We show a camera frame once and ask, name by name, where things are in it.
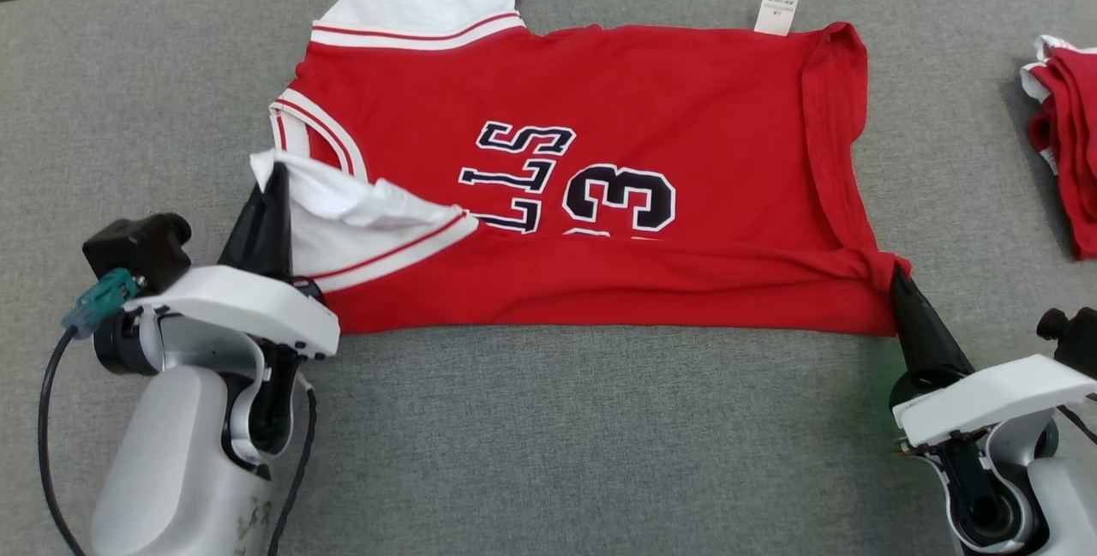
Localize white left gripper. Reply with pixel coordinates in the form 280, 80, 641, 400
124, 164, 342, 360

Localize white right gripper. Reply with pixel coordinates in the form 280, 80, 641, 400
890, 263, 1097, 448

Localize red shorts with white stripe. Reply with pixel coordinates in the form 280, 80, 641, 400
1020, 35, 1097, 261

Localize red basketball jersey with number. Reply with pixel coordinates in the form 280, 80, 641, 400
249, 0, 912, 338

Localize black left cable teal plug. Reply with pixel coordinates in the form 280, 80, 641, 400
37, 269, 143, 556

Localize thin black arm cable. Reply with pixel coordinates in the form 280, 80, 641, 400
266, 372, 319, 556

